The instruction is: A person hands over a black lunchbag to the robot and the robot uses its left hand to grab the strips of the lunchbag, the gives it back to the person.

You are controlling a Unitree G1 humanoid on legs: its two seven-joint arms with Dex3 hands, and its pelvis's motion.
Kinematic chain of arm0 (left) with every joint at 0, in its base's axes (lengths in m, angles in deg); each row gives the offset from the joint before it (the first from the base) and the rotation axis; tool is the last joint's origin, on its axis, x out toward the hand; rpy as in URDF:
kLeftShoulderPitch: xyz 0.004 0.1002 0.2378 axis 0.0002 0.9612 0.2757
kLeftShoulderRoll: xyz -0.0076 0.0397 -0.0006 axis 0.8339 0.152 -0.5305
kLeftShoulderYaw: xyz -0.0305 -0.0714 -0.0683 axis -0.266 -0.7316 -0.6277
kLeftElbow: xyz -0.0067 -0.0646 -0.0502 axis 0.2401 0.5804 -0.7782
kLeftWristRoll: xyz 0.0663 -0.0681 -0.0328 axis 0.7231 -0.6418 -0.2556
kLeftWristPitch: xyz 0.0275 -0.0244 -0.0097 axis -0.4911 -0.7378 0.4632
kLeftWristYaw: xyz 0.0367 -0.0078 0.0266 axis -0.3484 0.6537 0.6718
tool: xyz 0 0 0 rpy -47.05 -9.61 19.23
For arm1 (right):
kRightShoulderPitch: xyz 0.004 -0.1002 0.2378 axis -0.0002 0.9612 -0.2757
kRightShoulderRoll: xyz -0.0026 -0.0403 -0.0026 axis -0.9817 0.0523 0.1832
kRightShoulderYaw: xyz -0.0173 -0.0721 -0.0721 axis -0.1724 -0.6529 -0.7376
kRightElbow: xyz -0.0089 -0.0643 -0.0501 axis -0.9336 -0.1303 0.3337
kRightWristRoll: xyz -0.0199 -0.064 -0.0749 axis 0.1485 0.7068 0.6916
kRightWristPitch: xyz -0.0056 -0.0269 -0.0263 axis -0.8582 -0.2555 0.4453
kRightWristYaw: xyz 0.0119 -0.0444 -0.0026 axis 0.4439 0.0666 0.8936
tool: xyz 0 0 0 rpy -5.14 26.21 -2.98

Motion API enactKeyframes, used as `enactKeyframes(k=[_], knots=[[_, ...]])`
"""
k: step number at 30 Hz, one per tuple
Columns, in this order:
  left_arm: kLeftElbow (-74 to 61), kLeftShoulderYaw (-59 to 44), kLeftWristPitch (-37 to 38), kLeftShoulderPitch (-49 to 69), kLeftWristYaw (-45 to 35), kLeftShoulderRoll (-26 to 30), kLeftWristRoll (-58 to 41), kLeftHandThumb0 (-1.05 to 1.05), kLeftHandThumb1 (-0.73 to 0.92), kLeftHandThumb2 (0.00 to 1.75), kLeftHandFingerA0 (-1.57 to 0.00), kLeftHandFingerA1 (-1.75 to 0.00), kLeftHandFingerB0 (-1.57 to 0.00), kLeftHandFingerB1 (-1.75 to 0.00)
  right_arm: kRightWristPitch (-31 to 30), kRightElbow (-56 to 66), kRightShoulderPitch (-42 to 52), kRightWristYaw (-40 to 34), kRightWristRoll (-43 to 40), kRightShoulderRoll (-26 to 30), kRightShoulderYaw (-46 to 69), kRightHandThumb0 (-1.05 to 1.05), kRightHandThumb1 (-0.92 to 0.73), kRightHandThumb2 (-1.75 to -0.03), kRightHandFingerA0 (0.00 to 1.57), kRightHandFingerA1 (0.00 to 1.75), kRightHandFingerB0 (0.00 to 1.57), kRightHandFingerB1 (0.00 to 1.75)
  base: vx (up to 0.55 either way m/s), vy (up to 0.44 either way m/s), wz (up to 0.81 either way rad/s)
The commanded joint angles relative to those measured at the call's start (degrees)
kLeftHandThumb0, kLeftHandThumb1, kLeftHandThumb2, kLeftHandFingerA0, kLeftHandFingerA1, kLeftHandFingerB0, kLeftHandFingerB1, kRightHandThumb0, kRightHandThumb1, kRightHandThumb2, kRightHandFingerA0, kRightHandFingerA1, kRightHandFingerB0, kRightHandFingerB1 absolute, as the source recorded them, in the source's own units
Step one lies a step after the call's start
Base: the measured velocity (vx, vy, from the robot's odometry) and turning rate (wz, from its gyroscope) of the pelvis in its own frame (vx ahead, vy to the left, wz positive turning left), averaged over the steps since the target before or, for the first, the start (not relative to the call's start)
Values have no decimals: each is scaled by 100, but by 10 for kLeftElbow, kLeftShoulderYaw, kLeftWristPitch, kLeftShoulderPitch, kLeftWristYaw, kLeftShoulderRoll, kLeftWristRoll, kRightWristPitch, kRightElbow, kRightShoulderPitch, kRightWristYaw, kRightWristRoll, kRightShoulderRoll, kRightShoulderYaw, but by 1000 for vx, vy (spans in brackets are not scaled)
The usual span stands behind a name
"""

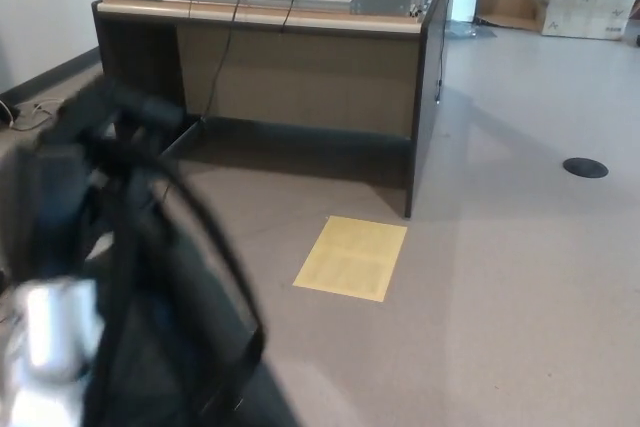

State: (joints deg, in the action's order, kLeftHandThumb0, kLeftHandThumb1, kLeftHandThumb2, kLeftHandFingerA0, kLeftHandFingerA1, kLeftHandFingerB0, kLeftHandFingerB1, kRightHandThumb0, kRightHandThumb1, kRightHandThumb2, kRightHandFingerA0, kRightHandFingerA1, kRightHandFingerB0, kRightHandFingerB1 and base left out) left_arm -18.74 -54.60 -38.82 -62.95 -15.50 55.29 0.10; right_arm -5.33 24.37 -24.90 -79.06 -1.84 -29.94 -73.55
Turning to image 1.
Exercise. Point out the black lunchbag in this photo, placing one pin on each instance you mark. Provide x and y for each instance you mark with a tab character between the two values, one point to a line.
190	297

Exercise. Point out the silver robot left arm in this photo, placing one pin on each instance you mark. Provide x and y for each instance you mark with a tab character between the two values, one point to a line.
50	337

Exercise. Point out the yellow paper sheet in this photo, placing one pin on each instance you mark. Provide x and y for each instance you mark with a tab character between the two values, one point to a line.
350	257

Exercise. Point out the dark brown office desk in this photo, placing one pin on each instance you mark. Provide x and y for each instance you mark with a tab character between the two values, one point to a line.
300	72

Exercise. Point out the clear plastic sheet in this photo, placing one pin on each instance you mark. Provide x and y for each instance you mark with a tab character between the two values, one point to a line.
470	32

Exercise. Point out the brown cardboard box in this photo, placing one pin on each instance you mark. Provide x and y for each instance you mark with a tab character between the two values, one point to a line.
510	4

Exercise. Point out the round black floor cover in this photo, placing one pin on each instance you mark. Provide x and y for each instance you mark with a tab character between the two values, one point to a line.
585	167

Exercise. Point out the white cardboard box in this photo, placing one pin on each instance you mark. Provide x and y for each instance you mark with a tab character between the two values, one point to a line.
585	14

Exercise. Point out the black floor device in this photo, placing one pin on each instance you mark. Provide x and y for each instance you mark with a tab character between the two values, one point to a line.
7	114

